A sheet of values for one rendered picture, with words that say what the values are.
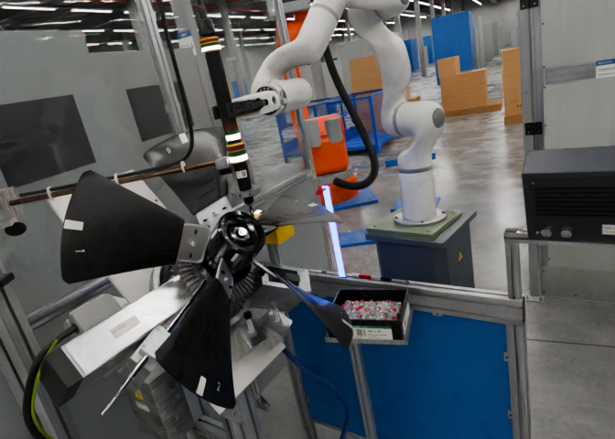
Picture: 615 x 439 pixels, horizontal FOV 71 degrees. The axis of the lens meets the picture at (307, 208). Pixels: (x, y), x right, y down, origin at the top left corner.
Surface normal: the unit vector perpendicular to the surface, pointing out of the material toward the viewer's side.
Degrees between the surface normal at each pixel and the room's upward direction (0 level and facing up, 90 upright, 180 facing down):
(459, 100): 90
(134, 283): 50
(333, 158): 90
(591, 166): 15
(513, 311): 90
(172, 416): 90
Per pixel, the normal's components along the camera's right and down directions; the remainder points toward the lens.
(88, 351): 0.50, -0.59
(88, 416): 0.82, 0.01
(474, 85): -0.40, 0.35
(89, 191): 0.46, -0.19
